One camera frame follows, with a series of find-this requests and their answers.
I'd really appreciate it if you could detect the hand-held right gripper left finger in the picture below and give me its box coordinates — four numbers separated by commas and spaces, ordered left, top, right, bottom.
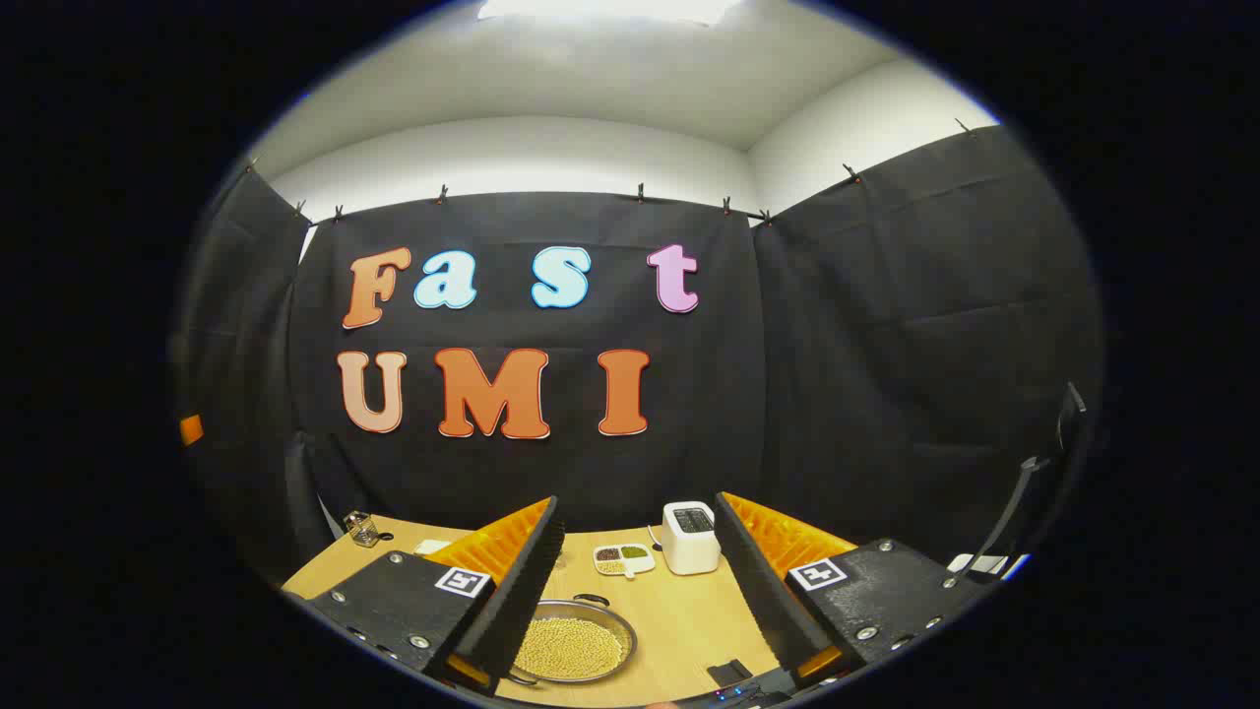
303, 495, 568, 697

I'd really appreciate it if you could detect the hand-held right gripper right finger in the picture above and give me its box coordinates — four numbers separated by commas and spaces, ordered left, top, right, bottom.
713, 490, 991, 692

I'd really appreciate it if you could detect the steel pot with soybeans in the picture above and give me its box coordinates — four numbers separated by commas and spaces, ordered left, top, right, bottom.
509, 594, 639, 687

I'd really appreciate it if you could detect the white toaster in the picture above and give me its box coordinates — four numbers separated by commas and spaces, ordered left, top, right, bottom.
661, 501, 722, 576

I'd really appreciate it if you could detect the white divided bean tray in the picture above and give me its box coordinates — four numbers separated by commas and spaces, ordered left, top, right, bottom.
593, 544, 657, 579

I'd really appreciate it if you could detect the black backdrop cloth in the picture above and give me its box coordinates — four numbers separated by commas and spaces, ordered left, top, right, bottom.
169, 123, 1105, 582

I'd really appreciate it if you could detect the white printed magazine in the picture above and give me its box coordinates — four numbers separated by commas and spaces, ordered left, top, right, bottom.
950, 553, 1030, 580

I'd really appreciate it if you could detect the row of black backdrop clips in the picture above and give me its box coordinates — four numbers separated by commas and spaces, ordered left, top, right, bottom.
244, 118, 976, 226

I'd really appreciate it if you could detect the ceiling light panel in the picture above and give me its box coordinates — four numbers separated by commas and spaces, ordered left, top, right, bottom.
477, 0, 744, 26

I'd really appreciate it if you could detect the small wire basket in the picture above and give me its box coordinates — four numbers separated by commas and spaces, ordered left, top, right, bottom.
345, 511, 395, 548

